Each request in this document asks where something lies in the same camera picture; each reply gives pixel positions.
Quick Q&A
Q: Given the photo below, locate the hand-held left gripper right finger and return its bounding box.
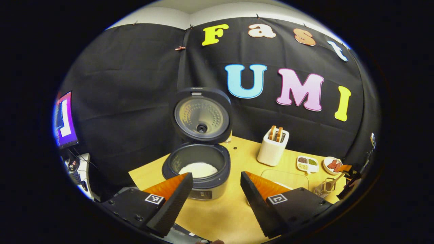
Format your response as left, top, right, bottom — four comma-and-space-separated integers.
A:
240, 171, 334, 239

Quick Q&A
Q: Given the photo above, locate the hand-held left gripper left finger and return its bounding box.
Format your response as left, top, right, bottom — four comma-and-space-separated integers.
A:
102, 172, 194, 238

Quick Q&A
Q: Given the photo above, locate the metal wire chopstick holder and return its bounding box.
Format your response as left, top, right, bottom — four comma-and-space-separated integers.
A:
313, 178, 337, 199

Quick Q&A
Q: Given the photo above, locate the white rice heap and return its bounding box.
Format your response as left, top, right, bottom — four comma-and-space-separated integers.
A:
179, 162, 218, 178

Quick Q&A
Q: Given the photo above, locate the clear box of white rice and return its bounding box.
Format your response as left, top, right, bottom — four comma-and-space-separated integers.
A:
248, 169, 309, 207

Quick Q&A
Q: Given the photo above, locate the dark grey rice cooker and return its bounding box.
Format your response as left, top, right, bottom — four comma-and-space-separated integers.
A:
162, 87, 233, 200

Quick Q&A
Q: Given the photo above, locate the white round plate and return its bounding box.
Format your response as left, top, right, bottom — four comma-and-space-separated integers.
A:
322, 156, 343, 175

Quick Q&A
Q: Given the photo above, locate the white divided dish of beans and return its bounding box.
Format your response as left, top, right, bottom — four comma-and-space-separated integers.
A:
296, 155, 319, 174

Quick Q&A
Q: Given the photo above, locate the white toaster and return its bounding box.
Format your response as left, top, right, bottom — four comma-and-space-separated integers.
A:
257, 125, 290, 167

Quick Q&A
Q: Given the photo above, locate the white cluttered side desk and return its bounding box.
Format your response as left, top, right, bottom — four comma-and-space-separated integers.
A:
61, 149, 96, 200

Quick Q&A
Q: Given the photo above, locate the black backdrop cloth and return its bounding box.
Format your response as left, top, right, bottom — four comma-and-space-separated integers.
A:
58, 17, 380, 200

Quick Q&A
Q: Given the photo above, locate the computer monitor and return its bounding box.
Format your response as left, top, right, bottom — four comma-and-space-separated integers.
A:
53, 91, 79, 149

